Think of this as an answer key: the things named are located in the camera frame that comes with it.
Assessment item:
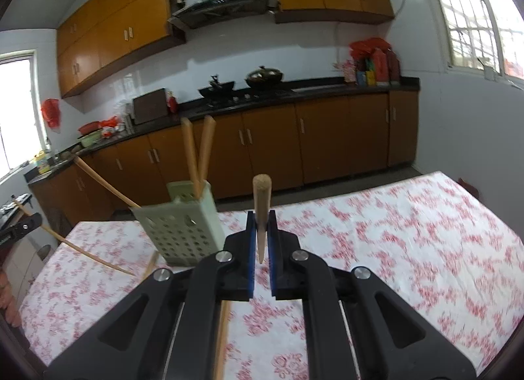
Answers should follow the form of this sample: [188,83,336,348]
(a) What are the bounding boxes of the black lidded wok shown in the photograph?
[245,65,283,91]

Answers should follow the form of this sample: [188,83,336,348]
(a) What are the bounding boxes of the brown lower kitchen cabinets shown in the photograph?
[28,77,421,224]

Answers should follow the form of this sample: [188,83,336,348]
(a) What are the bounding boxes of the green perforated utensil holder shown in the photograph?
[132,181,226,266]

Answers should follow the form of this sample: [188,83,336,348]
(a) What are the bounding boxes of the brown kitchen cabinets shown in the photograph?
[28,77,421,224]
[57,0,395,98]

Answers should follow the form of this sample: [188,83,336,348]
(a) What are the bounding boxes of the person left hand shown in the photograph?
[0,271,21,328]

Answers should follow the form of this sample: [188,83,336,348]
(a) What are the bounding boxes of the floral red white tablecloth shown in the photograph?
[20,172,523,379]

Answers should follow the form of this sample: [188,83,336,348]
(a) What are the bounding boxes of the red bags and condiment boxes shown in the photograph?
[342,37,401,87]

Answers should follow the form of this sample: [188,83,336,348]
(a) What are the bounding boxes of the yellow detergent bottle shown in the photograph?
[35,151,50,174]

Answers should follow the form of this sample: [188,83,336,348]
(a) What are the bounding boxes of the dark cutting board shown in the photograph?
[132,88,168,125]

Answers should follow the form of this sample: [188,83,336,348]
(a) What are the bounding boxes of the green basin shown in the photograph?
[78,129,102,149]

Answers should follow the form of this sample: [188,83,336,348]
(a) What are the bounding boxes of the red bottle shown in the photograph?
[167,91,178,114]

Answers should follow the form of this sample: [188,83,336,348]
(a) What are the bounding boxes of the bamboo chopstick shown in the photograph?
[197,116,216,199]
[142,251,159,281]
[213,300,231,380]
[74,156,140,208]
[252,173,272,264]
[11,195,136,276]
[181,118,201,200]

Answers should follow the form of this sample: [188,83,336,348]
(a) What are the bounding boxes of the red plastic bag hanging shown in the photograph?
[41,98,61,132]

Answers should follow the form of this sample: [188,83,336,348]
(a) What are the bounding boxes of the red basin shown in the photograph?
[78,121,100,136]

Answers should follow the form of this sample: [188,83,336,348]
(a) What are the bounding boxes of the window with white grille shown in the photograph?
[439,0,523,81]

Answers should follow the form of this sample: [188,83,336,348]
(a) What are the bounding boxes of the brown upper kitchen cabinets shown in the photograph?
[57,0,395,98]

